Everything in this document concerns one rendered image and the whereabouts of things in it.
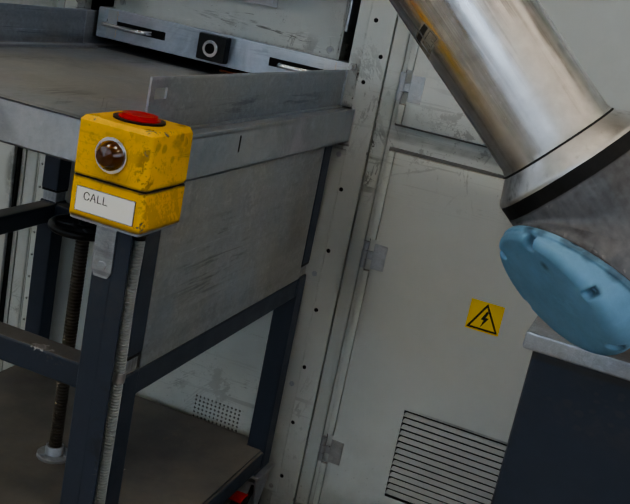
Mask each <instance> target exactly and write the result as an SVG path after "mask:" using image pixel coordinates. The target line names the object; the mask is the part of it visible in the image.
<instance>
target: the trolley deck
mask: <svg viewBox="0 0 630 504"><path fill-rule="evenodd" d="M180 75H205V74H201V73H196V72H192V71H188V70H184V69H180V68H176V67H172V66H168V65H164V64H160V63H156V62H152V61H148V60H143V59H139V58H135V57H131V56H127V55H123V54H119V53H115V52H111V51H107V50H103V49H99V48H72V47H0V142H3V143H7V144H10V145H14V146H17V147H20V148H24V149H27V150H31V151H34V152H38V153H41V154H45V155H48V156H51V157H55V158H58V159H62V160H65V161H69V162H72V163H75V161H76V154H77V146H78V138H79V130H80V123H81V117H83V116H84V115H86V114H92V113H102V112H113V111H123V110H134V111H141V112H145V110H146V103H147V96H148V89H149V82H150V77H154V76H180ZM354 113H355V109H350V110H347V109H343V108H337V109H330V110H323V111H316V112H310V113H303V114H296V115H289V116H283V117H276V118H269V119H262V120H255V121H249V122H242V123H235V124H228V125H222V126H215V127H208V128H201V129H195V130H192V131H193V139H192V146H191V152H190V158H189V164H188V170H187V176H186V182H187V181H191V180H195V179H199V178H203V177H207V176H211V175H215V174H219V173H223V172H227V171H231V170H236V169H240V168H244V167H248V166H252V165H256V164H260V163H264V162H268V161H272V160H276V159H280V158H284V157H288V156H292V155H296V154H300V153H304V152H308V151H312V150H316V149H320V148H324V147H328V146H332V145H336V144H340V143H344V142H348V141H349V137H350V132H351V127H352V122H353V118H354Z"/></svg>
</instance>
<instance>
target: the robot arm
mask: <svg viewBox="0 0 630 504"><path fill-rule="evenodd" d="M389 1H390V2H391V4H392V5H393V7H394V8H395V10H396V11H397V13H398V15H399V16H400V18H401V19H402V21H403V22H404V24H405V25H406V27H407V28H408V30H409V31H410V33H411V34H412V36H413V37H414V39H415V40H416V42H417V43H418V45H419V46H420V48H421V49H422V51H423V52H424V54H425V55H426V57H427V58H428V60H429V61H430V63H431V64H432V66H433V67H434V69H435V70H436V72H437V73H438V75H439V76H440V78H441V79H442V81H443V82H444V84H445V85H446V87H447V88H448V90H449V91H450V93H451V94H452V96H453V97H454V99H455V100H456V102H457V103H458V105H459V106H460V108H461V109H462V111H463V112H464V114H465V115H466V117H467V118H468V120H469V121H470V123H471V124H472V126H473V127H474V129H475V130H476V132H477V133H478V135H479V136H480V138H481V139H482V141H483V142H484V144H485V145H486V147H487V148H488V150H489V151H490V153H491V154H492V156H493V157H494V159H495V160H496V162H497V163H498V165H499V167H500V168H501V170H502V171H503V174H504V177H505V180H504V185H503V190H502V195H501V200H500V207H501V209H502V210H503V212H504V213H505V215H506V216H507V218H508V219H509V221H510V222H511V224H512V225H513V227H511V228H509V229H507V230H506V231H505V232H504V235H503V237H502V238H501V240H500V243H499V248H500V250H501V251H500V258H501V261H502V264H503V266H504V268H505V271H506V273H507V274H508V276H509V278H510V280H511V281H512V283H513V285H514V286H515V288H516V289H517V291H518V292H519V293H520V295H521V296H522V297H523V299H524V300H526V301H527V302H528V303H529V304H530V306H531V308H532V309H533V311H534V312H535V313H536V314H537V315H538V316H539V317H540V318H541V319H542V320H543V321H544V322H545V323H546V324H547V325H548V326H550V327H551V328H552V329H553V330H554V331H555V332H557V333H558V334H559V335H561V336H562V337H563V338H565V339H566V340H568V341H569V342H571V343H572V344H574V345H577V346H578V347H580V348H581V349H583V350H586V351H588V352H591V353H594V354H598V355H605V356H610V355H617V354H620V353H623V352H625V351H626V350H628V349H630V111H625V110H620V109H615V108H612V107H611V106H610V105H609V104H607V103H606V101H605V100H604V98H603V97H602V95H601V94H600V92H599V91H598V89H597V88H596V86H595V85H594V83H593V82H592V80H591V79H590V77H589V76H588V74H587V73H586V71H585V69H584V68H583V66H582V65H581V63H580V62H579V60H578V59H577V57H576V56H575V54H574V53H573V51H572V50H571V48H570V47H569V45H568V44H567V42H566V41H565V39H564V38H563V36H562V35H561V33H560V32H559V30H558V29H557V27H556V26H555V24H554V23H553V21H552V20H551V18H550V17H549V15H548V14H547V12H546V11H545V9H544V8H543V6H542V5H541V3H540V2H539V0H389Z"/></svg>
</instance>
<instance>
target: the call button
mask: <svg viewBox="0 0 630 504"><path fill-rule="evenodd" d="M119 116H120V117H122V118H124V119H128V120H132V121H136V122H142V123H161V120H160V119H158V116H156V115H154V114H150V113H146V112H141V111H134V110H123V111H122V113H119Z"/></svg>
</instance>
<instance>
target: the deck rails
mask: <svg viewBox="0 0 630 504"><path fill-rule="evenodd" d="M86 16H87V9H77V8H64V7H51V6H38V5H25V4H12V3H0V47H72V48H96V46H95V45H91V44H87V43H83V39H84V32H85V24H86ZM345 73H346V69H336V70H310V71H284V72H258V73H232V74H206V75H180V76H154V77H150V82H149V89H148V96H147V103H146V110H145V112H146V113H150V114H154V115H156V116H158V118H159V119H163V120H167V121H171V122H174V123H178V124H182V125H186V126H189V127H190V128H191V129H192V130H195V129H201V128H208V127H215V126H222V125H228V124H235V123H242V122H249V121H255V120H262V119H269V118H276V117H283V116H289V115H296V114H303V113H310V112H316V111H323V110H330V109H337V108H341V106H340V105H339V103H340V98H341V93H342V88H343V83H344V78H345ZM165 87H166V89H165V95H164V98H162V99H154V95H155V89H156V88H165Z"/></svg>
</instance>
